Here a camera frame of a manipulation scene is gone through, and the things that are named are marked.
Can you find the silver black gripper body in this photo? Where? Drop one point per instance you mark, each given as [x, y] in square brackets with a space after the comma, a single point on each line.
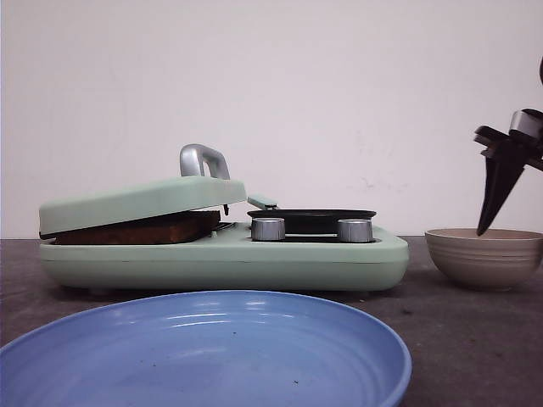
[521, 145]

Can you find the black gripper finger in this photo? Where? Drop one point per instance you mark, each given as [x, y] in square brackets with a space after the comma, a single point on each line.
[504, 165]

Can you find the mint green sandwich maker lid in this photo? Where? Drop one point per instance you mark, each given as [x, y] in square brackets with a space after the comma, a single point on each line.
[204, 182]

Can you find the white bread slice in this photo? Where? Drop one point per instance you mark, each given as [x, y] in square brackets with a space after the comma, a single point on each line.
[182, 227]

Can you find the mint green breakfast maker base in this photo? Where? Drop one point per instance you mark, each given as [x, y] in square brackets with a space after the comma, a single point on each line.
[229, 259]

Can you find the beige ribbed bowl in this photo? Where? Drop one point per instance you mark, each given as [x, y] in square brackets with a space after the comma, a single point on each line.
[495, 261]

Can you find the right silver control knob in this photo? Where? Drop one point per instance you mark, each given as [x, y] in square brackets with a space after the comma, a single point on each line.
[354, 231]

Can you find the silver control knob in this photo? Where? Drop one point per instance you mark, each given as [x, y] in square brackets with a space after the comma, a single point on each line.
[354, 231]
[268, 229]

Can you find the left silver control knob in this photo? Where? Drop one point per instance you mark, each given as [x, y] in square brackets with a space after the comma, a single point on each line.
[268, 229]

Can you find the blue plate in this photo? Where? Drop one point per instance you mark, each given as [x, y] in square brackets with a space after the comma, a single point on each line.
[221, 348]

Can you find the black frying pan green handle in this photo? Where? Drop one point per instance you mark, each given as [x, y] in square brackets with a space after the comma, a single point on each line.
[305, 221]

